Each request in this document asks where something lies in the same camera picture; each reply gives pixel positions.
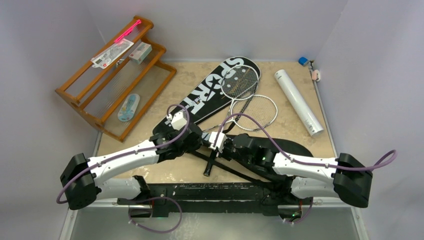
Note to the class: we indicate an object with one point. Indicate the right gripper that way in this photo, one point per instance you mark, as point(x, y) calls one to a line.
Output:
point(230, 145)

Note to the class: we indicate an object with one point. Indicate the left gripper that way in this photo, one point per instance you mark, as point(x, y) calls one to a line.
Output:
point(194, 146)

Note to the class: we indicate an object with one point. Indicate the black racket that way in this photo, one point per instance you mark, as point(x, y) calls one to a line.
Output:
point(208, 168)
point(239, 84)

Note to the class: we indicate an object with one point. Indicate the white shuttlecock tube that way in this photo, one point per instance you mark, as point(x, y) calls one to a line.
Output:
point(304, 112)

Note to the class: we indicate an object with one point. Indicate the black racket bag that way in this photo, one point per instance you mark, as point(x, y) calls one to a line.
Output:
point(206, 99)
point(255, 154)

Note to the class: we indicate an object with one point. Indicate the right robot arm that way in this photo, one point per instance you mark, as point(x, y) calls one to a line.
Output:
point(342, 177)

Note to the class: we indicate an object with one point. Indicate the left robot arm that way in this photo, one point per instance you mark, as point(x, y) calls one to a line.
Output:
point(87, 179)

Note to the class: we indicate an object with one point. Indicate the blue toothbrush blister pack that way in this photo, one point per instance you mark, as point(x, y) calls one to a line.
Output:
point(129, 107)

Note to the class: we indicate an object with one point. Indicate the black racket under bag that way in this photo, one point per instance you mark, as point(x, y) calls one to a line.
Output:
point(239, 84)

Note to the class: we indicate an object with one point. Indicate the wooden tiered shelf rack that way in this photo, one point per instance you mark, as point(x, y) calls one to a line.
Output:
point(97, 94)

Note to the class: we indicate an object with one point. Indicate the small teal white box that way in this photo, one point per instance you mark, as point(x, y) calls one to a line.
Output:
point(140, 52)

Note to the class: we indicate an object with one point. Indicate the pink white small object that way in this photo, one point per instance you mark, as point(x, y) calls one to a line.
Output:
point(315, 75)

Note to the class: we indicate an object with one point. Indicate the blue small object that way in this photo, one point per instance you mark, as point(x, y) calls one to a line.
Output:
point(303, 61)

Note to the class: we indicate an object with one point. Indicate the white packaged card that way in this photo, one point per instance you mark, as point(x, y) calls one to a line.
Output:
point(109, 55)

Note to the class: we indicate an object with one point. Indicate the pink pen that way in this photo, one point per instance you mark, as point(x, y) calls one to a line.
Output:
point(127, 31)

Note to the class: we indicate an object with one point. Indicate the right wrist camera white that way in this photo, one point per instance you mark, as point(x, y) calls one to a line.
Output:
point(216, 141)

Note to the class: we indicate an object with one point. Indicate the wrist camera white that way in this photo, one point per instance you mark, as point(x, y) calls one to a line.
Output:
point(178, 120)
point(216, 141)

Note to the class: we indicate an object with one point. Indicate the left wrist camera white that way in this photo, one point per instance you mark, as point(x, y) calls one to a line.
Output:
point(178, 120)

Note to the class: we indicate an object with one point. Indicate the white frame badminton racket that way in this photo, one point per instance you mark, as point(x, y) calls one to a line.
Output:
point(261, 108)

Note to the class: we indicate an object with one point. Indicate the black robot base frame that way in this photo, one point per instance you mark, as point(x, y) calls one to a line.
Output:
point(162, 199)

